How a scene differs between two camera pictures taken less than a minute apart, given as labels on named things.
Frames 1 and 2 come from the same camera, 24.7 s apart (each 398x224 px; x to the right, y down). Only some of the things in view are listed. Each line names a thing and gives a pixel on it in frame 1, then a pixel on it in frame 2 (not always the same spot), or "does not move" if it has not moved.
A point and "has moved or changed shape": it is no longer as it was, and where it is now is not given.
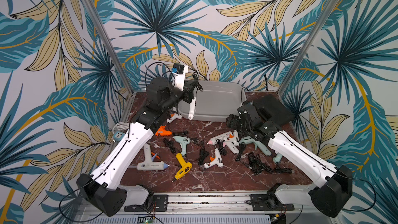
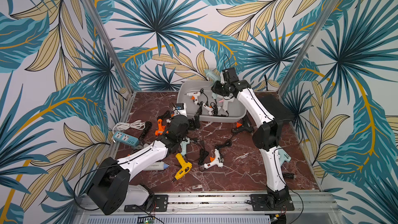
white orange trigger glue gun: [233, 148] has moved or changed shape
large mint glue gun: [262, 147] → [214, 77]
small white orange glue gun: [215, 160] does not move
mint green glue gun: [183, 141] does not move
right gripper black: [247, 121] → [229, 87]
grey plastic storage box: [215, 100] does not move
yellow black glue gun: [186, 167] does not move
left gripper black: [189, 86] → [197, 124]
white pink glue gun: [217, 139] → [225, 101]
